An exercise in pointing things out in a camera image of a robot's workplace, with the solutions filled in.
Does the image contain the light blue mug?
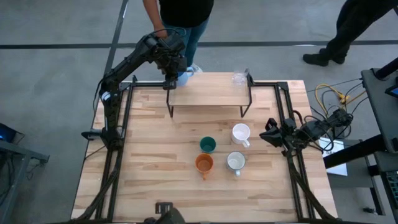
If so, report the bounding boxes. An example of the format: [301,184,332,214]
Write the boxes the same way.
[176,66,196,88]

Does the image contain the wooden shelf with black legs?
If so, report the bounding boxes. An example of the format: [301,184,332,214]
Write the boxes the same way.
[165,68,254,118]

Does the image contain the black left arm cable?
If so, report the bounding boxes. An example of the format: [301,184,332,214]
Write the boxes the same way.
[149,27,187,39]

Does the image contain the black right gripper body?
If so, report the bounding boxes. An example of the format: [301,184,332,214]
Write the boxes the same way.
[278,129,302,149]

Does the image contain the white ribbed mug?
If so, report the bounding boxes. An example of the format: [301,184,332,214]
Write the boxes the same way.
[231,123,251,149]

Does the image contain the grey side table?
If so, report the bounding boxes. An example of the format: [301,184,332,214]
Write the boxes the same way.
[0,123,50,224]

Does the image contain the person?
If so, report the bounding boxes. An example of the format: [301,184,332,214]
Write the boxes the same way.
[142,0,215,74]
[303,0,398,67]

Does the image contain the navy white floral mug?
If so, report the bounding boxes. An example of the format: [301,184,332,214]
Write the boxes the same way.
[226,151,247,177]

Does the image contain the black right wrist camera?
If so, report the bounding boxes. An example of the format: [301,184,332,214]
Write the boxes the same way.
[280,117,297,131]

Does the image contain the orange mug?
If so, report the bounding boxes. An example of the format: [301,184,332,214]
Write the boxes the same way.
[195,152,215,181]

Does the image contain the tablet with blue screen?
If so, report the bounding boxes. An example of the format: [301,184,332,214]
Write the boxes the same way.
[385,85,398,99]

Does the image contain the yellow extension cable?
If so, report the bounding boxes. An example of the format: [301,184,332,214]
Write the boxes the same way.
[315,83,368,131]

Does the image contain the white paper sheet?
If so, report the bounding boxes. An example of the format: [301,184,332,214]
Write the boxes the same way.
[319,138,348,177]

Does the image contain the black keyboard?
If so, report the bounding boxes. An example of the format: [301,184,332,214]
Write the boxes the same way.
[385,169,398,212]

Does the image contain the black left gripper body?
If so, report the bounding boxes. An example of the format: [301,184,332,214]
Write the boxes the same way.
[150,30,189,75]

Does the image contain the green plastic cup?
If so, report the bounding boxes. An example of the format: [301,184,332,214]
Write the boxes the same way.
[199,136,217,154]

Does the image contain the clear glass mug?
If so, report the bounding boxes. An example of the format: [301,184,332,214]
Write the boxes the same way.
[231,70,249,88]

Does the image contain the blue-lit laptop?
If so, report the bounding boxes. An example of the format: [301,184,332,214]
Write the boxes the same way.
[0,123,25,144]

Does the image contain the black equipment cart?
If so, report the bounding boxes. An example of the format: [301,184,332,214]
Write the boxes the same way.
[323,57,398,224]

